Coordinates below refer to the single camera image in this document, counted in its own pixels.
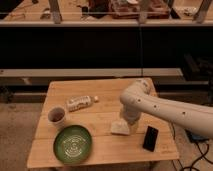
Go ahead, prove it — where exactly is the white sponge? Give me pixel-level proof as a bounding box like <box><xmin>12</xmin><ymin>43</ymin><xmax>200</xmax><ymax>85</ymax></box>
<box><xmin>110</xmin><ymin>121</ymin><xmax>130</xmax><ymax>135</ymax></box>

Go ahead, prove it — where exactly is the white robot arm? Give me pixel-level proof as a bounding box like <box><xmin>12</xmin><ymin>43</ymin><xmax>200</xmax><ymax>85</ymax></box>
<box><xmin>120</xmin><ymin>79</ymin><xmax>213</xmax><ymax>139</ymax></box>

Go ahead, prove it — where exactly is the black smartphone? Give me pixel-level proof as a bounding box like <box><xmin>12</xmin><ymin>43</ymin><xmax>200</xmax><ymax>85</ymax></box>
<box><xmin>143</xmin><ymin>126</ymin><xmax>158</xmax><ymax>152</ymax></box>

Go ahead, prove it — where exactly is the wooden table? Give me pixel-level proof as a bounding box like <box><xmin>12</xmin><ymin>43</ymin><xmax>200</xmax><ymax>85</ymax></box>
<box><xmin>27</xmin><ymin>78</ymin><xmax>179</xmax><ymax>169</ymax></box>

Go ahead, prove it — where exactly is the black foot pedal box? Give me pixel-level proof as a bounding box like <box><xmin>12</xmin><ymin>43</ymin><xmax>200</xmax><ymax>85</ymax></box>
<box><xmin>186</xmin><ymin>130</ymin><xmax>208</xmax><ymax>143</ymax></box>

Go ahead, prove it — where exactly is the green plate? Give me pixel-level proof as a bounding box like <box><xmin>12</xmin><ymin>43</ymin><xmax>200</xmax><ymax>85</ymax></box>
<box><xmin>53</xmin><ymin>125</ymin><xmax>92</xmax><ymax>165</ymax></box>

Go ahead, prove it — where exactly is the white paper cup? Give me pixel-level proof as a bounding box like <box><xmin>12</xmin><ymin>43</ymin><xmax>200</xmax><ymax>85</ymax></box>
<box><xmin>48</xmin><ymin>107</ymin><xmax>66</xmax><ymax>130</ymax></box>

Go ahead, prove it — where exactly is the long workbench shelf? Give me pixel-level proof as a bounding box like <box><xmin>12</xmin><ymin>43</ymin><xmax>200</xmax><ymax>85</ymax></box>
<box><xmin>0</xmin><ymin>0</ymin><xmax>213</xmax><ymax>27</ymax></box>

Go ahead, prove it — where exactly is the black cable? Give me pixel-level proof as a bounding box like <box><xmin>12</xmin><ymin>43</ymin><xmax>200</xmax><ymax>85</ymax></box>
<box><xmin>168</xmin><ymin>119</ymin><xmax>213</xmax><ymax>171</ymax></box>

